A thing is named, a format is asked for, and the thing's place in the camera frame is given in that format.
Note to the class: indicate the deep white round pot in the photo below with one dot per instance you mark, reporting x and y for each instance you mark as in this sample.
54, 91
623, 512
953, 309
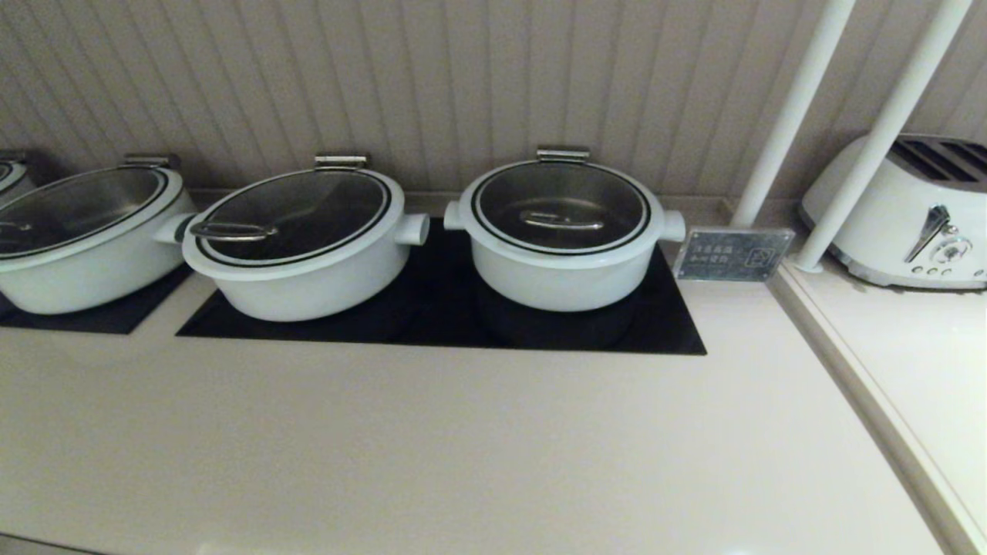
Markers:
563, 281

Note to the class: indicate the small white lidded pot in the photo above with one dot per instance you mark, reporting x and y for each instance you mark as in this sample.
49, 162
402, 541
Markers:
9, 181

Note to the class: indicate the shallow wide white pot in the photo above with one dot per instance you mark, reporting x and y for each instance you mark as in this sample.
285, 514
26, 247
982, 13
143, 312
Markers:
77, 285
308, 293

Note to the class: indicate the large black induction cooktop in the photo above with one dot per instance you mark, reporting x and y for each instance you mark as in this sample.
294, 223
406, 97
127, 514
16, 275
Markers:
439, 308

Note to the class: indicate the white toaster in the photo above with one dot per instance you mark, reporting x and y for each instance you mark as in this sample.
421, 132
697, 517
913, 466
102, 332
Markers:
871, 223

